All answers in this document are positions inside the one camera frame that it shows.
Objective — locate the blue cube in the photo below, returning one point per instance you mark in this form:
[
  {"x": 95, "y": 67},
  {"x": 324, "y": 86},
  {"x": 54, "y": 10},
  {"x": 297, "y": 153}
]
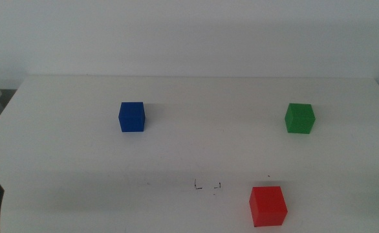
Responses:
[{"x": 132, "y": 117}]

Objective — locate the green cube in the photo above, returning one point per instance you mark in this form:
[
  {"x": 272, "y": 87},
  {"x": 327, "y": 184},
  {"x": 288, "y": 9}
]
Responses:
[{"x": 300, "y": 118}]

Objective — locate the red cube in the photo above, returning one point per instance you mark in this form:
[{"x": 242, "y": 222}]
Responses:
[{"x": 268, "y": 205}]

